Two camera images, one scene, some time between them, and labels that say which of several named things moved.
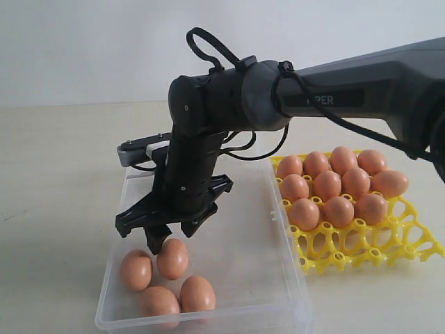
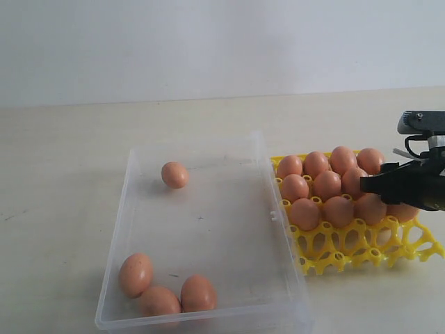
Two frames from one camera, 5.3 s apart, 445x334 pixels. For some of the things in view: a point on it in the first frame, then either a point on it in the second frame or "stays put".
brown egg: x=304 y=213 stays put
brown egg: x=293 y=187 stays put
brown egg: x=172 y=258 -> x=402 y=212
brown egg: x=343 y=158 stays put
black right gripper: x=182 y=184 -> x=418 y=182
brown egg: x=371 y=161 stays put
